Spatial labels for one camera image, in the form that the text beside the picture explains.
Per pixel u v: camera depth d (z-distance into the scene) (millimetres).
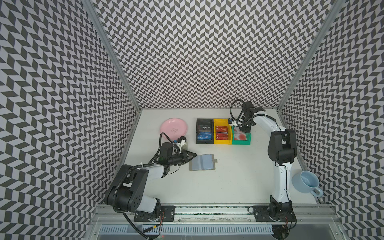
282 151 568
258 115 682
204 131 1045
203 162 892
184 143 832
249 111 760
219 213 749
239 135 998
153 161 706
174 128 1083
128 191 433
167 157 707
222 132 1041
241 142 961
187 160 782
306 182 819
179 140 844
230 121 915
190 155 852
